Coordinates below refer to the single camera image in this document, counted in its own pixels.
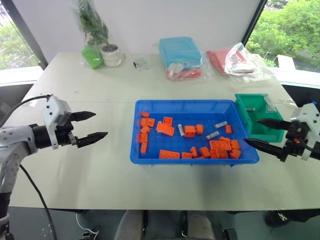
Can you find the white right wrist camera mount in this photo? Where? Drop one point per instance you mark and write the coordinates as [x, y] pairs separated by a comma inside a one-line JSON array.
[[308, 115]]

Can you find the flat orange block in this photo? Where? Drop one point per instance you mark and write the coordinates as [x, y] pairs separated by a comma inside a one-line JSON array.
[[165, 129]]

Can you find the red flat folder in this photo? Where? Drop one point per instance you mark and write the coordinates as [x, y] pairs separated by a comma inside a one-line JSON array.
[[217, 60]]

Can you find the green plastic bin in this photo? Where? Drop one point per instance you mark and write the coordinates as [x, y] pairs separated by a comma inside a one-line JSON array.
[[252, 117]]

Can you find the green bagged object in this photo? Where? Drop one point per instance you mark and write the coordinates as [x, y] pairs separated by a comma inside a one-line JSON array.
[[92, 56]]

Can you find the small orange block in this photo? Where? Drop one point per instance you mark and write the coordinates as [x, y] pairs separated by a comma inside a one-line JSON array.
[[228, 129], [145, 114], [224, 138], [193, 150]]

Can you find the white round item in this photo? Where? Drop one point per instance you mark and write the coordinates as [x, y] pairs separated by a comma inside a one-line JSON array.
[[175, 68]]

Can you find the coral red flat item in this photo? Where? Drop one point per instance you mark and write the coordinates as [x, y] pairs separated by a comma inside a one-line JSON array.
[[191, 74]]

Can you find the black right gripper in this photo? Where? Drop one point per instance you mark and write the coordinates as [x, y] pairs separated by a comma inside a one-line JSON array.
[[297, 142]]

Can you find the long orange block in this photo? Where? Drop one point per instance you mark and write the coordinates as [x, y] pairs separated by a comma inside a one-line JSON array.
[[169, 154]]

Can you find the black wheeled base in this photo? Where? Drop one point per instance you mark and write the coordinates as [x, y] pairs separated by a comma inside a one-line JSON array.
[[287, 218]]

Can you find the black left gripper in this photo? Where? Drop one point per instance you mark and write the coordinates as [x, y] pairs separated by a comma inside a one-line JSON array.
[[65, 136]]

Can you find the orange plastic toy brick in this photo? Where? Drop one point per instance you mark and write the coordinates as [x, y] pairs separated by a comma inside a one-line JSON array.
[[219, 154], [220, 145]]

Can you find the crumpled clear plastic bag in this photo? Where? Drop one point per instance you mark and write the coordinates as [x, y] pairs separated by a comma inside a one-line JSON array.
[[247, 62]]

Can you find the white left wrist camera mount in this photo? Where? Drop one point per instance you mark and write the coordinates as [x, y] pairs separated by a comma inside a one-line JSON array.
[[53, 110]]

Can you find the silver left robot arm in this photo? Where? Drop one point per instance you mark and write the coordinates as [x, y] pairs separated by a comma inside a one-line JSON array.
[[13, 140]]

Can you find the tall orange block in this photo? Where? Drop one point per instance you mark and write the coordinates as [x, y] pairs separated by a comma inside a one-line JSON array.
[[189, 131]]

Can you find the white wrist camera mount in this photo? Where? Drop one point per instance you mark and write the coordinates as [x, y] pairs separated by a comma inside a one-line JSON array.
[[308, 115], [53, 110]]

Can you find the grey rounded shape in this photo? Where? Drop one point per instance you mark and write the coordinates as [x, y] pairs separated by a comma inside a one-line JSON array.
[[130, 225], [201, 225]]

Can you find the white plant pot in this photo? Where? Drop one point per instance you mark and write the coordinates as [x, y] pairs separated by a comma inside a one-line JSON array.
[[110, 55]]

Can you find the blue block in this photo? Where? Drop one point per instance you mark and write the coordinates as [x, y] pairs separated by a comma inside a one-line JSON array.
[[178, 51]]

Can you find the small clear plastic bag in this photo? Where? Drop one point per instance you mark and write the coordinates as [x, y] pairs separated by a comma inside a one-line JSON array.
[[141, 64]]

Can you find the blue plastic tray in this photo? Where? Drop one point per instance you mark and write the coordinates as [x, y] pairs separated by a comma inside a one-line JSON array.
[[190, 110]]

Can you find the orange building block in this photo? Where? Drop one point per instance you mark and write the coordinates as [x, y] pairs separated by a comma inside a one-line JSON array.
[[147, 122], [199, 129], [235, 154], [186, 155], [205, 152], [144, 147], [235, 144], [145, 129], [143, 138]]

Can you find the square orange block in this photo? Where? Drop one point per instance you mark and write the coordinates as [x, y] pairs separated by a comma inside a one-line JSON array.
[[167, 120]]

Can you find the artificial green plant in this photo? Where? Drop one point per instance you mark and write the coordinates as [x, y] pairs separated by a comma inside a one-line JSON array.
[[92, 22]]

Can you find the silver battery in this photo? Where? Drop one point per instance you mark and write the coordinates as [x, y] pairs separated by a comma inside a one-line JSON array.
[[211, 135], [181, 130], [250, 109], [221, 124]]

